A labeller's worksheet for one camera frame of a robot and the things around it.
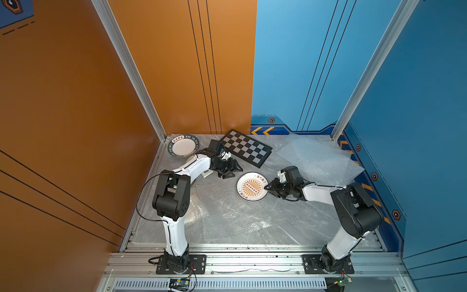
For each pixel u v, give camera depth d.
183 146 1.17
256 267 0.74
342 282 0.70
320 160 1.02
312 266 0.72
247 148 1.09
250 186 0.96
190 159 0.65
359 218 0.47
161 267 0.73
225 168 0.83
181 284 0.71
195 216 0.81
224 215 0.87
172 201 0.52
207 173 1.00
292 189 0.74
